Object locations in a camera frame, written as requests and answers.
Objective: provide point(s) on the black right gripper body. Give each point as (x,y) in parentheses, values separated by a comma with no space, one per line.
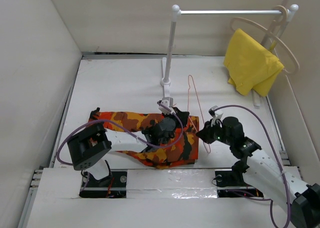
(213,133)

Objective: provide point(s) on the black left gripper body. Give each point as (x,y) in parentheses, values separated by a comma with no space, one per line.
(178,121)

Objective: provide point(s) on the orange camouflage trousers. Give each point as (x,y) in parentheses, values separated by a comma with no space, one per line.
(184,152)

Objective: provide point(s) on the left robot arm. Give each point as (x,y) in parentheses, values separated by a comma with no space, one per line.
(165,136)

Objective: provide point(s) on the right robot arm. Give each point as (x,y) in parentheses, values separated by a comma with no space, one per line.
(256,168)

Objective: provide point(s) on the wooden round hanger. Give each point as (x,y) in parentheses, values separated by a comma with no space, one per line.
(275,30)

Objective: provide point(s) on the white metal clothes rack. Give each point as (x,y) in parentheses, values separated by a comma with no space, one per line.
(176,12)

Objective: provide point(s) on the yellow folded cloth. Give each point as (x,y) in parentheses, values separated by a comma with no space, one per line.
(250,65)

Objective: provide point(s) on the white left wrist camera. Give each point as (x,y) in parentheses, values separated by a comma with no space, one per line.
(166,105)

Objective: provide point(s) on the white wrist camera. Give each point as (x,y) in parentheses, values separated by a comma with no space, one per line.
(216,115)
(166,105)

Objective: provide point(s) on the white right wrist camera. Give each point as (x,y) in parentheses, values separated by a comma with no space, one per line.
(216,115)

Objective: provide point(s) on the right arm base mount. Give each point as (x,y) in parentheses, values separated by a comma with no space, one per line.
(231,185)

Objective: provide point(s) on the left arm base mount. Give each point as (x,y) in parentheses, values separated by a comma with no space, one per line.
(110,188)

